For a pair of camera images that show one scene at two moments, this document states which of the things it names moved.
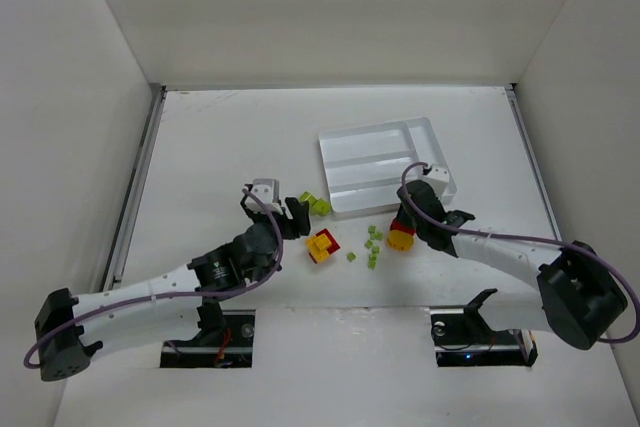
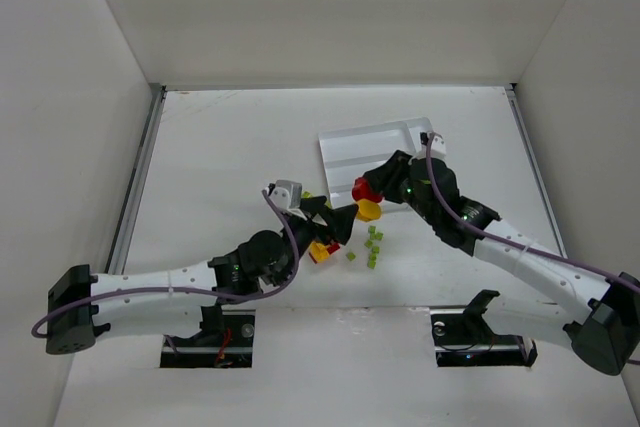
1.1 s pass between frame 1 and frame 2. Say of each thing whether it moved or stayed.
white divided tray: stayed
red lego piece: moved
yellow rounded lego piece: moved
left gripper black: moved
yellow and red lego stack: stayed
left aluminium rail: stayed
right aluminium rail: stayed
